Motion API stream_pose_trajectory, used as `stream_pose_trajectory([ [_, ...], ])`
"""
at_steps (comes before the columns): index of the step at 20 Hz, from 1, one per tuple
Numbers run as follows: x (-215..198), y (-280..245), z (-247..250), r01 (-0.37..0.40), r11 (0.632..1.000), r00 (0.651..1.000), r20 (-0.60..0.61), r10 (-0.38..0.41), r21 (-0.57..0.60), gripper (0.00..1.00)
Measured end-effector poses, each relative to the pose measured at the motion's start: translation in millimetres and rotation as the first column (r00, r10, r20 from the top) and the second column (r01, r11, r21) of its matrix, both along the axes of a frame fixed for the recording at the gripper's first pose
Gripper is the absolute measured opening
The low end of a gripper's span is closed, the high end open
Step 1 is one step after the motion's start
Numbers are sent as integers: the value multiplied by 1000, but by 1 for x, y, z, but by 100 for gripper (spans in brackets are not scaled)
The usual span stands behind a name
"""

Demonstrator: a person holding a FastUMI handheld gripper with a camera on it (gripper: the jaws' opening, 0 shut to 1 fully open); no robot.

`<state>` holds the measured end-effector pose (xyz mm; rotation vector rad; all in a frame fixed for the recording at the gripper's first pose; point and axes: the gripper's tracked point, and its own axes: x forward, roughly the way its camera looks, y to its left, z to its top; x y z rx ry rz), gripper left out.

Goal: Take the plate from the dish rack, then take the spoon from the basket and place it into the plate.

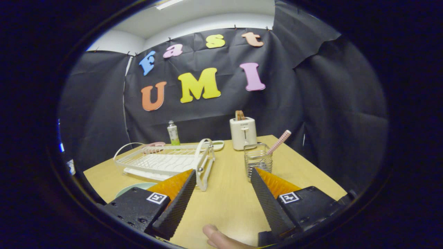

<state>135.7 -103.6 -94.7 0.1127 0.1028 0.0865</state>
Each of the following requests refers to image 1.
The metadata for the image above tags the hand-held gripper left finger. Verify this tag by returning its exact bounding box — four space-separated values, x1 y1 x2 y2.
104 169 197 241

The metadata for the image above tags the black backdrop cloth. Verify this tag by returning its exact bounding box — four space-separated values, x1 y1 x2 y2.
59 0 389 195

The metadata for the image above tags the ceiling light panel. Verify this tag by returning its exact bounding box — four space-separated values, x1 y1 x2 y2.
156 0 184 10

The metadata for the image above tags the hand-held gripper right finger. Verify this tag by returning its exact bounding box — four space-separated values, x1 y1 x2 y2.
250 168 351 247

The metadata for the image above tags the white wire dish rack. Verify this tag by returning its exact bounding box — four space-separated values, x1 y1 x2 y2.
114 138 216 192

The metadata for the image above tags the pink checkered handle spoon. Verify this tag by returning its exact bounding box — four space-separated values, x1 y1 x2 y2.
266 130 292 155

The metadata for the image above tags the clear green liquid bottle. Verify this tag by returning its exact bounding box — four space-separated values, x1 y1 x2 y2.
167 120 180 146

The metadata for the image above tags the light green plate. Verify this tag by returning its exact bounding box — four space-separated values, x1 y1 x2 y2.
115 182 158 199

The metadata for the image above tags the metal wire basket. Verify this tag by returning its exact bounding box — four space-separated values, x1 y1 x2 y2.
244 142 273 183

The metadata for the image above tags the white toaster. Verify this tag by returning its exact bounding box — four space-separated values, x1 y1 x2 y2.
229 117 257 150

